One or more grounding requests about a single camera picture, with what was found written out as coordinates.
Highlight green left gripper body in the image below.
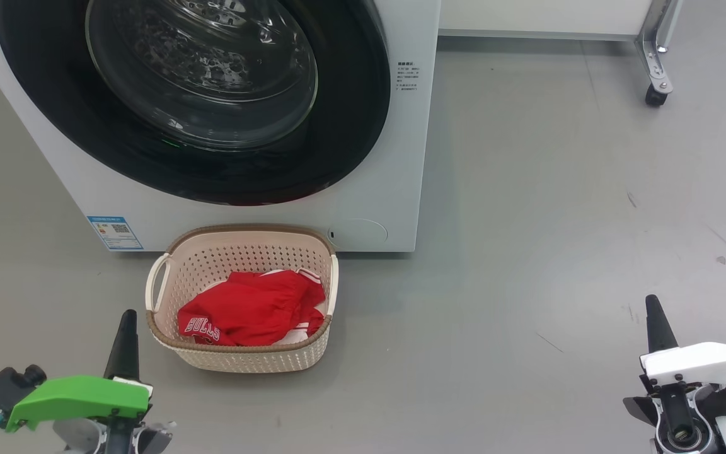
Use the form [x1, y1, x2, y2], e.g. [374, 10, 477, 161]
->
[4, 375, 153, 434]

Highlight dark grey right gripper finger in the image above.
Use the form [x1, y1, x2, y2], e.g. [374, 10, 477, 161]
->
[645, 294, 680, 354]

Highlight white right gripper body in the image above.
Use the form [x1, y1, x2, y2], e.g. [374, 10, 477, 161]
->
[639, 342, 726, 388]

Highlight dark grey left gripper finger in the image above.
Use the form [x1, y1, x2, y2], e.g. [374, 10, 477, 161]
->
[103, 309, 142, 383]

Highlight red Bulls jersey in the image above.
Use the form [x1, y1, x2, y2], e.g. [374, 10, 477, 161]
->
[177, 268, 327, 347]

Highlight round glass washing machine door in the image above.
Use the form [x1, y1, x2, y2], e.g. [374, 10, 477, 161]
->
[0, 0, 392, 207]

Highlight cream perforated laundry basket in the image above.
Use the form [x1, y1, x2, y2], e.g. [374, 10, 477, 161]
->
[144, 223, 340, 374]

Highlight white front-load washing machine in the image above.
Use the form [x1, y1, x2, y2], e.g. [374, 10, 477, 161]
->
[0, 0, 442, 254]

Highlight blue energy label sticker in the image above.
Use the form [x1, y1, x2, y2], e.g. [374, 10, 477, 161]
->
[86, 216, 144, 252]

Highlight metal stand leg with caster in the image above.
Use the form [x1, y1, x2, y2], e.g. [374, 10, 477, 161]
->
[634, 0, 685, 108]

